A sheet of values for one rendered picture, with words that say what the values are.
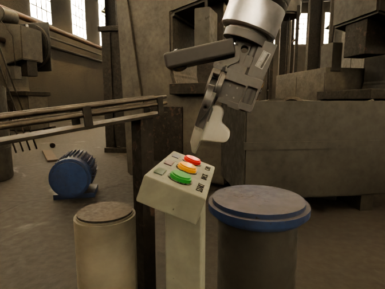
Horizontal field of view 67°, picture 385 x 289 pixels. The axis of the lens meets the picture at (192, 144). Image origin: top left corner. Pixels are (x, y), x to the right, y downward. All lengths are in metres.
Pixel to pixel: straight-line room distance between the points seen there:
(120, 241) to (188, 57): 0.36
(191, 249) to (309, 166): 1.52
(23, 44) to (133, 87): 5.73
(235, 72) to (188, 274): 0.39
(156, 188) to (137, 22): 2.44
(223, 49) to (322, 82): 3.11
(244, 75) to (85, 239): 0.40
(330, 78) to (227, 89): 3.13
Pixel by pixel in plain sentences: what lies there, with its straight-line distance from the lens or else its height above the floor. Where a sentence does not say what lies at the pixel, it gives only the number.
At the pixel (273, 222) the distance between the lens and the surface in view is 0.85.
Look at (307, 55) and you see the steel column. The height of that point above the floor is 1.93.
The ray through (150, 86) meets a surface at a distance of 2.71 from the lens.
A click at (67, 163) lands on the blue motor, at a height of 0.30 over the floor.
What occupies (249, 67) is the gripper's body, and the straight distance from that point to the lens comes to 0.48.
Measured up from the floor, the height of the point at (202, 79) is 1.21.
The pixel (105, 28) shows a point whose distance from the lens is 4.46.
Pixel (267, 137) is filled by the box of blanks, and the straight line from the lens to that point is 1.88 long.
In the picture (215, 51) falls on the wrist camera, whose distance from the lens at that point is 0.48.
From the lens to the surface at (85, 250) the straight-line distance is 0.61.
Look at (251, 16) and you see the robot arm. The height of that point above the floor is 0.86.
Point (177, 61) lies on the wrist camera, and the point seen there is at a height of 0.80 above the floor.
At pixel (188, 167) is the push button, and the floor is 0.61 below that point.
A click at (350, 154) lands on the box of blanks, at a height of 0.39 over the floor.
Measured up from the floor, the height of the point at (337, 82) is 0.94.
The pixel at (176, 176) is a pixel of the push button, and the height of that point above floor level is 0.61.
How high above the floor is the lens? 0.74
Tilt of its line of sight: 8 degrees down
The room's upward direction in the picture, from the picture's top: straight up
